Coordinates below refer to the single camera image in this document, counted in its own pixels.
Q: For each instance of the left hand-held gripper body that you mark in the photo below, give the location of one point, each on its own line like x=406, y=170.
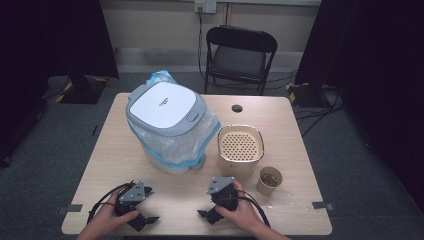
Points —
x=132, y=195

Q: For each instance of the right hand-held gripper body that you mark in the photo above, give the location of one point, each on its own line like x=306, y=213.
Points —
x=225, y=196

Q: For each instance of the brown paper cup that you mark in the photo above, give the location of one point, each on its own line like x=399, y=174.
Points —
x=269, y=181

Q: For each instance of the beige strainer bin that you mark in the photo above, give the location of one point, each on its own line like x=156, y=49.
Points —
x=240, y=146

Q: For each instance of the person's right hand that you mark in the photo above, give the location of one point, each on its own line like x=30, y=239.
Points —
x=245, y=215

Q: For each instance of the person's left hand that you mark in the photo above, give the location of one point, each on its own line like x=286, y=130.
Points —
x=105, y=220

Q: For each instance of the white lidded trash bin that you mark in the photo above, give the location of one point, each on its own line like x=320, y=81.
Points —
x=180, y=143

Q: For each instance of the grey tape strip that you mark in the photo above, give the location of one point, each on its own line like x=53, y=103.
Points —
x=321, y=205
x=70, y=208

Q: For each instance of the black stand base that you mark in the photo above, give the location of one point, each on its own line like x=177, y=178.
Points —
x=83, y=91
x=308, y=95

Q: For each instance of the black folding chair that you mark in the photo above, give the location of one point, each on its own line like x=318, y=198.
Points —
x=238, y=61

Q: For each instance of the black curtain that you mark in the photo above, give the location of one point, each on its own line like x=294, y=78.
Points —
x=373, y=66
x=40, y=50

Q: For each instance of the white wall socket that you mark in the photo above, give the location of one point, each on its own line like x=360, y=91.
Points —
x=205, y=6

